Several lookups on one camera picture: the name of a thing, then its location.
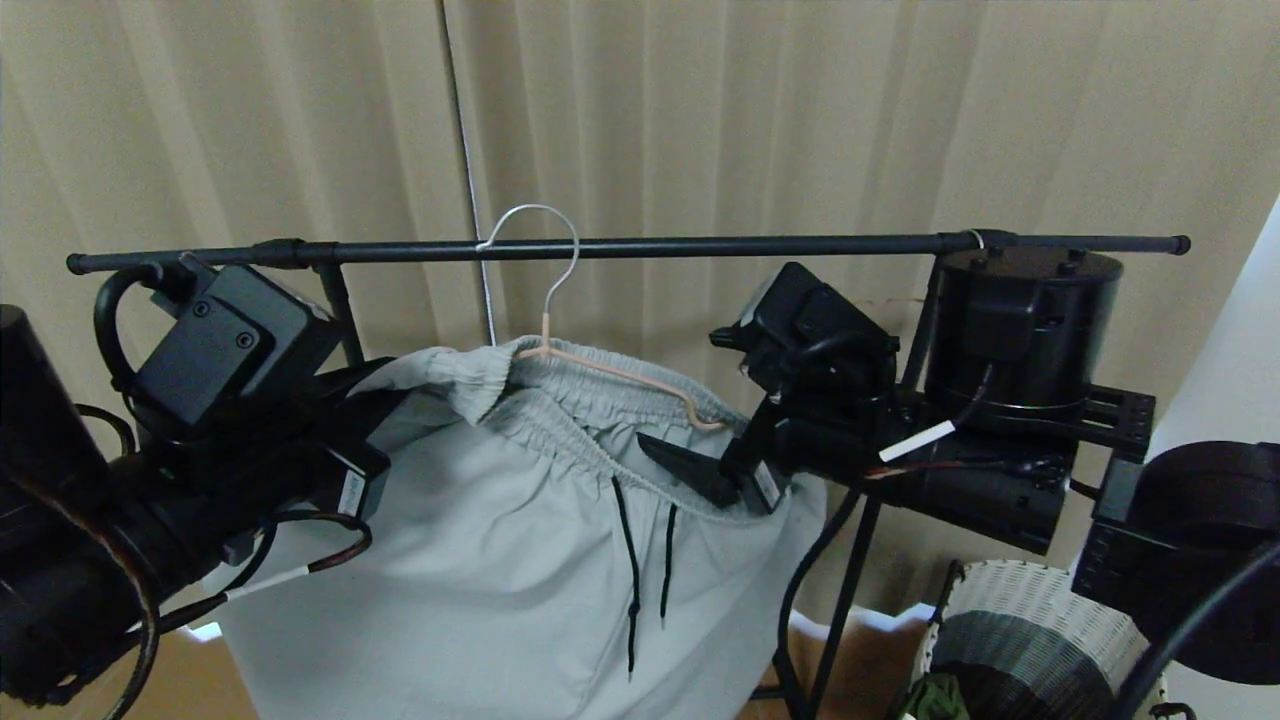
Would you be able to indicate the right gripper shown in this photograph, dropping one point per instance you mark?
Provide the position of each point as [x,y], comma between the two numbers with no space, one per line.
[830,450]

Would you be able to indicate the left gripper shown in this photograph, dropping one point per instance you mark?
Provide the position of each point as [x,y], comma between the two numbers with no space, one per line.
[300,485]

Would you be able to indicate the pale grey shorts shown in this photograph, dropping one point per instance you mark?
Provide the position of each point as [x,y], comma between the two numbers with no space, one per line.
[500,580]

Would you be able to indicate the green garment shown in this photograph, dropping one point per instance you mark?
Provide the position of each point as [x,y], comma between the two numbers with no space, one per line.
[935,700]

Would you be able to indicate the pink clothes hanger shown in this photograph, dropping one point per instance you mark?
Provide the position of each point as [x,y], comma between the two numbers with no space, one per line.
[976,238]
[547,330]

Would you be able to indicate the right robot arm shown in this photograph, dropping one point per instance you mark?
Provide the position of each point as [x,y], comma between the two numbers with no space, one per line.
[1020,310]

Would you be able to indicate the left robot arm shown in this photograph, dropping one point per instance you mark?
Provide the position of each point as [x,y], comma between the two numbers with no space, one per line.
[60,560]

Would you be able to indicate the black clothes rack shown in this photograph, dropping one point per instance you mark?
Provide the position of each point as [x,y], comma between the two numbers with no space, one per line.
[700,246]

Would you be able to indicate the white laundry basket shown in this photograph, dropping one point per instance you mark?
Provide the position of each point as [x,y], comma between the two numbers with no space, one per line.
[1040,600]

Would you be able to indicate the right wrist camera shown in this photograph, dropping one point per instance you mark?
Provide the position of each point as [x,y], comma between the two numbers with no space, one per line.
[800,310]

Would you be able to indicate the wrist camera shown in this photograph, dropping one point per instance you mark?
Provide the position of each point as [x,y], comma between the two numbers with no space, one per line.
[800,310]
[220,350]

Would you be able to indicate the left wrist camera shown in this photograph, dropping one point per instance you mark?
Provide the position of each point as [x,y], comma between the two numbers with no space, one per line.
[220,350]

